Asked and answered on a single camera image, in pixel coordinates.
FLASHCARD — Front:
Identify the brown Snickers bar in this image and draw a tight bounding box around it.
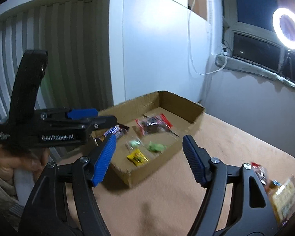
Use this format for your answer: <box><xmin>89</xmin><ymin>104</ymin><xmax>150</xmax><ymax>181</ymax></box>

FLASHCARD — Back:
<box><xmin>93</xmin><ymin>124</ymin><xmax>129</xmax><ymax>145</ymax></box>

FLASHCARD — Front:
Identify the yellow gold candy packet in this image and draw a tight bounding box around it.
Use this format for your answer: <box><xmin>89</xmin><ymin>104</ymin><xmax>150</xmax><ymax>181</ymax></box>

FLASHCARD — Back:
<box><xmin>127</xmin><ymin>149</ymin><xmax>150</xmax><ymax>167</ymax></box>

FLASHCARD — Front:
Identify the pale green candy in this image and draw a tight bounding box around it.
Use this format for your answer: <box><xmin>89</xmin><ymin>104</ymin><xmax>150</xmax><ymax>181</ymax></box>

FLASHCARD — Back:
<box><xmin>126</xmin><ymin>137</ymin><xmax>142</xmax><ymax>151</ymax></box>

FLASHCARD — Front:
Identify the green candy packet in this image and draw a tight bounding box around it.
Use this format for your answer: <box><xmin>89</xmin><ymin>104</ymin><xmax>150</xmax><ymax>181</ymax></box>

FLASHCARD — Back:
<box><xmin>147</xmin><ymin>141</ymin><xmax>167</xmax><ymax>153</ymax></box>

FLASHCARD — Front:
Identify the red dried fruit bag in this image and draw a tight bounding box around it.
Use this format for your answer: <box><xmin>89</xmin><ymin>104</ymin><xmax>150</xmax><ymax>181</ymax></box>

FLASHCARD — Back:
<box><xmin>135</xmin><ymin>113</ymin><xmax>172</xmax><ymax>136</ymax></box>

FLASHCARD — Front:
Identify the person's left hand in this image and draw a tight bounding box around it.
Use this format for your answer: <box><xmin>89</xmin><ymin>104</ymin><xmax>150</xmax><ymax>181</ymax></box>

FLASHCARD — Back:
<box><xmin>0</xmin><ymin>145</ymin><xmax>50</xmax><ymax>182</ymax></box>

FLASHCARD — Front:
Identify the brown cardboard box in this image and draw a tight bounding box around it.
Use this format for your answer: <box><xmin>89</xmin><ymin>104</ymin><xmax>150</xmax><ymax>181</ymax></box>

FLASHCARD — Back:
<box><xmin>99</xmin><ymin>91</ymin><xmax>205</xmax><ymax>188</ymax></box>

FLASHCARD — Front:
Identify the red tied snack bag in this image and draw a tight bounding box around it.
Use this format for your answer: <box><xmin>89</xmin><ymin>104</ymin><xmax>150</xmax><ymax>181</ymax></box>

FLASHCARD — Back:
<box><xmin>251</xmin><ymin>162</ymin><xmax>269</xmax><ymax>187</ymax></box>

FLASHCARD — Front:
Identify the blue orange candy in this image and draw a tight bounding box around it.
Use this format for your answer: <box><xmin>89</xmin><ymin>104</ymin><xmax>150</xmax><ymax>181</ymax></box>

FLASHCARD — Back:
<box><xmin>269</xmin><ymin>180</ymin><xmax>281</xmax><ymax>191</ymax></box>

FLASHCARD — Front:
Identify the clear cracker package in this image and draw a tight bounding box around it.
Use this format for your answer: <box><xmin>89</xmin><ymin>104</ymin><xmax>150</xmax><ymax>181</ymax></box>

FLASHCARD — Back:
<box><xmin>269</xmin><ymin>175</ymin><xmax>295</xmax><ymax>226</ymax></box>

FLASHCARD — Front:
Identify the white refrigerator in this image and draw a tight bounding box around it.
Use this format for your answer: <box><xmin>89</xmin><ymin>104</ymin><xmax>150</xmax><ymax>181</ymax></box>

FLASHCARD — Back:
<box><xmin>109</xmin><ymin>0</ymin><xmax>211</xmax><ymax>104</ymax></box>

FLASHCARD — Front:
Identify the black light tripod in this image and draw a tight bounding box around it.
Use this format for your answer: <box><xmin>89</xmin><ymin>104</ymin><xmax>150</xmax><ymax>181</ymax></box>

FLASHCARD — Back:
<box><xmin>280</xmin><ymin>50</ymin><xmax>293</xmax><ymax>80</ymax></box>

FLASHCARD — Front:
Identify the white ring light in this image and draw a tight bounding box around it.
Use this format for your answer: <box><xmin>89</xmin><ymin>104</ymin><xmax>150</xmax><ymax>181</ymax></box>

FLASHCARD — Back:
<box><xmin>272</xmin><ymin>7</ymin><xmax>295</xmax><ymax>50</ymax></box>

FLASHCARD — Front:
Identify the white cable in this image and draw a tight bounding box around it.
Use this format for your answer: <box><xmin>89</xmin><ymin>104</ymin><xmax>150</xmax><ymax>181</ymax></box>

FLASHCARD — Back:
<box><xmin>187</xmin><ymin>0</ymin><xmax>228</xmax><ymax>76</ymax></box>

